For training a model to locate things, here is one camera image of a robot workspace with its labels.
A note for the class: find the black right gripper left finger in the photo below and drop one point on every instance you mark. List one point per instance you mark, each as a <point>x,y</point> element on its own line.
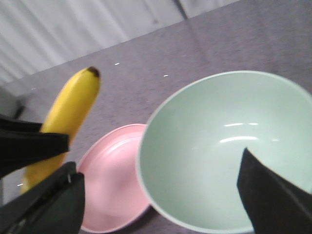
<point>56,204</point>

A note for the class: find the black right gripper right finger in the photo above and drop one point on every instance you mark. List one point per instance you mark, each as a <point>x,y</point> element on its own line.
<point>272,203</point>

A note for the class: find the yellow banana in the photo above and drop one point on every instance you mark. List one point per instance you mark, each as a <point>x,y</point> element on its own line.
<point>66,116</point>

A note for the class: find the pink plate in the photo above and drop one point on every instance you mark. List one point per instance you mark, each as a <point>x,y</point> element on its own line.
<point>113,196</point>

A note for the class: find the green bowl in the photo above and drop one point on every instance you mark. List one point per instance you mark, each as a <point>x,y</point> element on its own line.
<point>191,150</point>

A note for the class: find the white curtain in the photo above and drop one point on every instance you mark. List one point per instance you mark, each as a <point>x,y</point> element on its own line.
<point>36,35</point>

